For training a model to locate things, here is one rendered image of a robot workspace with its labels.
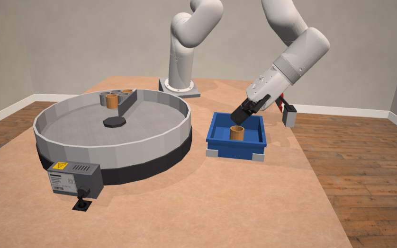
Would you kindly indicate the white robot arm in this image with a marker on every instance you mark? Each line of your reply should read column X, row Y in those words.
column 306, row 46

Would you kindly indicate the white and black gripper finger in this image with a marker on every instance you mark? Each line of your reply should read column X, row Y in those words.
column 243, row 113
column 244, row 103

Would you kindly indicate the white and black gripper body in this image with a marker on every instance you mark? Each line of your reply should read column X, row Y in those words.
column 272, row 82

